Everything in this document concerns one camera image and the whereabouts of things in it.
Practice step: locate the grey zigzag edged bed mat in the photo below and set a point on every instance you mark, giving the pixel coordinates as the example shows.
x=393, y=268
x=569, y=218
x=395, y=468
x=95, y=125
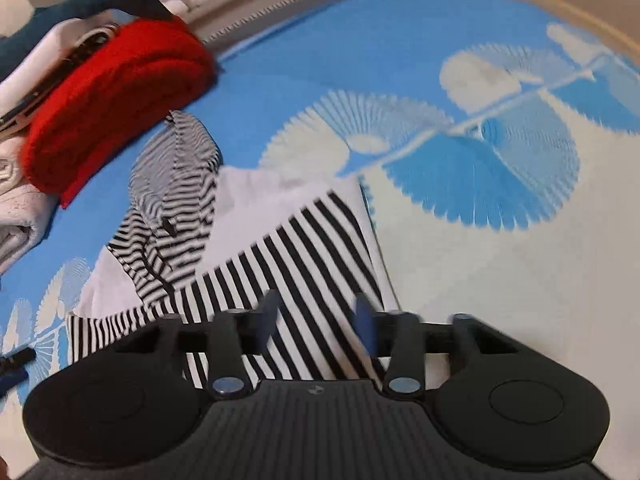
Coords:
x=280, y=5

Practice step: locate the white folded pillow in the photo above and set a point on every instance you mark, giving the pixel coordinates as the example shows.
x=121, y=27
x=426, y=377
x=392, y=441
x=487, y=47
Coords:
x=30, y=60

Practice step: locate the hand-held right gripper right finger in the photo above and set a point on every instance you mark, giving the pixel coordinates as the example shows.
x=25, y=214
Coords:
x=364, y=322

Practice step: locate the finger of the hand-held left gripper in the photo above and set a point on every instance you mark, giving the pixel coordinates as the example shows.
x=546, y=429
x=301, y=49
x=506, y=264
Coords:
x=17, y=360

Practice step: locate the wooden bed frame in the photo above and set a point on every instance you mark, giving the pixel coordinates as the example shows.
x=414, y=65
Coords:
x=560, y=10

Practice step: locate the red folded blanket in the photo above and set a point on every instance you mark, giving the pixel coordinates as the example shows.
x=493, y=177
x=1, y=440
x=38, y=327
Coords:
x=120, y=105

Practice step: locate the cream folded blanket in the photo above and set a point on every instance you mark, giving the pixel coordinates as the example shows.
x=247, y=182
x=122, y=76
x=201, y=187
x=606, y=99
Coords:
x=25, y=235

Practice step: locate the black white striped shirt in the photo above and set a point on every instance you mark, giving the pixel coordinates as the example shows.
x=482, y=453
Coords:
x=310, y=260

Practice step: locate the blue patterned bed sheet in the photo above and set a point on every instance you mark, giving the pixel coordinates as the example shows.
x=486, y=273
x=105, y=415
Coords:
x=500, y=270

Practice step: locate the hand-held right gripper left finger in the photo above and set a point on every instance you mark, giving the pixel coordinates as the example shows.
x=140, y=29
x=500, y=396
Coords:
x=271, y=317

